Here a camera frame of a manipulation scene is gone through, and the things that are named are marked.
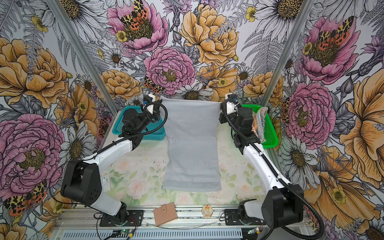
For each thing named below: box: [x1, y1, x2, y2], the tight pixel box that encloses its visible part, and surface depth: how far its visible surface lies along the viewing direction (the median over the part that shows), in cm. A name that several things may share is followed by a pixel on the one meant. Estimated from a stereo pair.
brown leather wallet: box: [153, 202, 178, 227], surface depth 76 cm
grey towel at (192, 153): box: [160, 96, 222, 191], surface depth 93 cm
